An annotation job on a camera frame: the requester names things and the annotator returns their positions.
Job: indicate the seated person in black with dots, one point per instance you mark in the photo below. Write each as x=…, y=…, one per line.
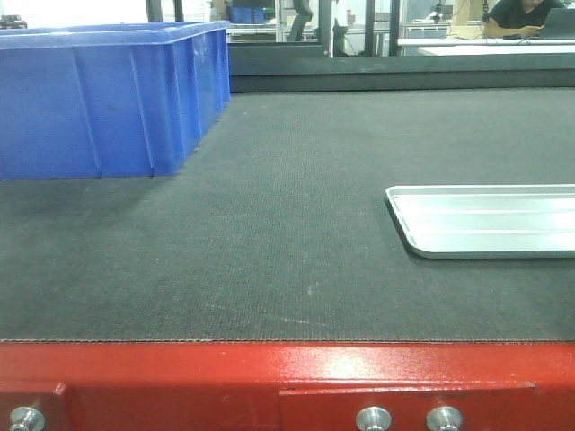
x=524, y=18

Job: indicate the silver bolt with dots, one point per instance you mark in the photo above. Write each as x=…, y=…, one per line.
x=445, y=418
x=27, y=419
x=373, y=418

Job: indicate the silver metal tray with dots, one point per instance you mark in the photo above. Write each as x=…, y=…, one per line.
x=518, y=221

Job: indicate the right silver bolt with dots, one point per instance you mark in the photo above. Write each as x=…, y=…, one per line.
x=445, y=418

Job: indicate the blue plastic crate on conveyor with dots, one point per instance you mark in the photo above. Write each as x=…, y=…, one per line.
x=115, y=100

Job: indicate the grey laptop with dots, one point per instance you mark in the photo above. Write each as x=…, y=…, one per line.
x=559, y=25

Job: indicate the dark grey conveyor belt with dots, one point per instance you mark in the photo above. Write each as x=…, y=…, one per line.
x=277, y=228

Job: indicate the white background table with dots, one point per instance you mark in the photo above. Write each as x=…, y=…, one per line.
x=480, y=47

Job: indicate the middle silver bolt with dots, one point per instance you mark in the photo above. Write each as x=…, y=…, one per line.
x=373, y=418

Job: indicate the red conveyor frame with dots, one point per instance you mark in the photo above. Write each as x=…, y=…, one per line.
x=287, y=385

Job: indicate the left silver bolt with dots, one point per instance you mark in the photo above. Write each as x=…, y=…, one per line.
x=27, y=419

